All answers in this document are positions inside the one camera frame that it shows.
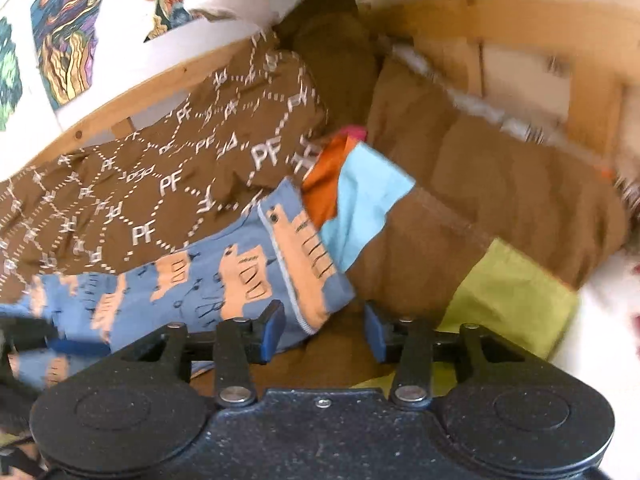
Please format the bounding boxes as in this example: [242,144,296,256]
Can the swirly colourful wall poster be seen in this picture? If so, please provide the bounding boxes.
[30,0,103,110]

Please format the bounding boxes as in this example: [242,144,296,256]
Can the wooden bed frame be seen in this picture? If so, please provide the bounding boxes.
[32,0,639,164]

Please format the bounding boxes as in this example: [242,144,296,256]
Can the brown PF pattern blanket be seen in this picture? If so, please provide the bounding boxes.
[0,0,632,396]

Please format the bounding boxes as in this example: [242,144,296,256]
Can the blue truck print pants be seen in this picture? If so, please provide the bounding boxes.
[1,179,355,389]

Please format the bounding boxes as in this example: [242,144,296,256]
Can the colourful striped bed sheet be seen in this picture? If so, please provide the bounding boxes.
[285,136,577,388]

